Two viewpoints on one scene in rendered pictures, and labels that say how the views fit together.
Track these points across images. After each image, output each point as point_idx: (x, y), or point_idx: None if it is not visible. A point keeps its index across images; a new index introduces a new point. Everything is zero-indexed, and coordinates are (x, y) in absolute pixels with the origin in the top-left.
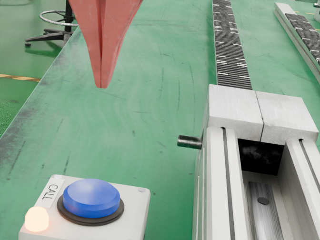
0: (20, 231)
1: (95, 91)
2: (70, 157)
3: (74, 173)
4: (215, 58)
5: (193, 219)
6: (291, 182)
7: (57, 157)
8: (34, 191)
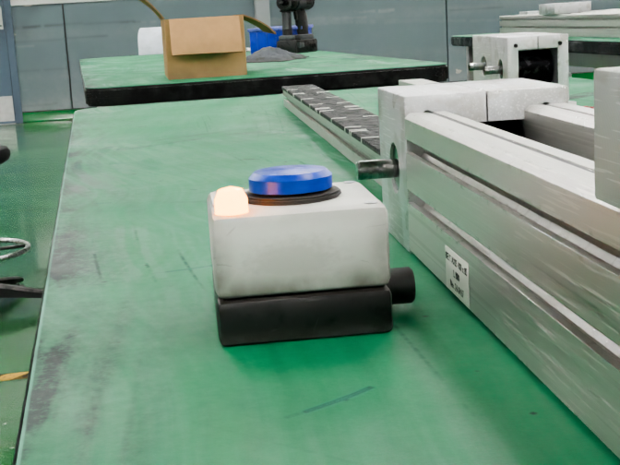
0: (214, 220)
1: (163, 203)
2: (183, 254)
3: (202, 262)
4: (339, 146)
5: (421, 256)
6: (554, 141)
7: (163, 256)
8: (156, 282)
